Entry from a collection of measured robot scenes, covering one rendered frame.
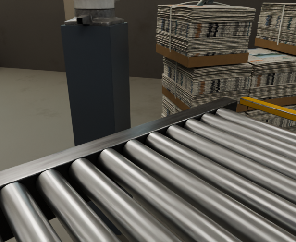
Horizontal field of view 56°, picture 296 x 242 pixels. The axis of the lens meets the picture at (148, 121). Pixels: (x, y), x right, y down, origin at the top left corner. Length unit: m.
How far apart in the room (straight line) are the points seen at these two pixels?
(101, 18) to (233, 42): 0.54
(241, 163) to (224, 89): 0.73
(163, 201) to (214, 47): 0.84
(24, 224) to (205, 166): 0.33
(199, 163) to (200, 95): 0.69
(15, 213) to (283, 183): 0.45
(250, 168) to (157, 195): 0.20
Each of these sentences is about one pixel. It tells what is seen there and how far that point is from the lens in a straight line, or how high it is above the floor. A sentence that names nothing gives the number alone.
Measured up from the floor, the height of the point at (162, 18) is 1.01.
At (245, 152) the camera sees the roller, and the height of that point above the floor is 0.79.
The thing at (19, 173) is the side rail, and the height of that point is 0.80.
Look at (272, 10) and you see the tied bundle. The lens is 1.73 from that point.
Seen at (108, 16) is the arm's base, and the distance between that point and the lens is 1.13.
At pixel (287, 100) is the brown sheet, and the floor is 0.63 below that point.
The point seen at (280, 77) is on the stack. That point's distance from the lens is 1.47.
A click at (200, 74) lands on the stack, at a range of 1.20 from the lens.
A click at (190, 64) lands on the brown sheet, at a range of 1.16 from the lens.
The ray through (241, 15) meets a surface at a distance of 1.24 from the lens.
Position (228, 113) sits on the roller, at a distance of 0.82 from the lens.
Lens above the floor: 1.10
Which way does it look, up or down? 24 degrees down
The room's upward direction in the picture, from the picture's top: straight up
